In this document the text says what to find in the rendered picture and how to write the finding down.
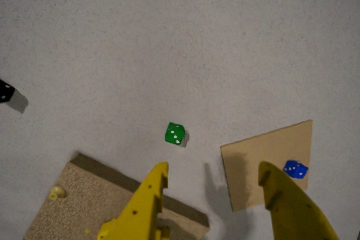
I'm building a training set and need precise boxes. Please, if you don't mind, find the green die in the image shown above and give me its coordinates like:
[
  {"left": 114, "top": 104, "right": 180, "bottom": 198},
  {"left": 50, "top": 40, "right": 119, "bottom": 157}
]
[{"left": 165, "top": 122, "right": 185, "bottom": 145}]

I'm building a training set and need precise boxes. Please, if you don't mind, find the blue die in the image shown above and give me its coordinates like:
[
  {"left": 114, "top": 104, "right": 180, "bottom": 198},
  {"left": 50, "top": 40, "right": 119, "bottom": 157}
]
[{"left": 283, "top": 160, "right": 308, "bottom": 179}]

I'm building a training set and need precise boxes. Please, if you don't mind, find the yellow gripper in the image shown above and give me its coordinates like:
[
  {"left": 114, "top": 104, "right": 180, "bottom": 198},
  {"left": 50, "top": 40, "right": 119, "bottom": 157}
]
[{"left": 103, "top": 161, "right": 340, "bottom": 240}]

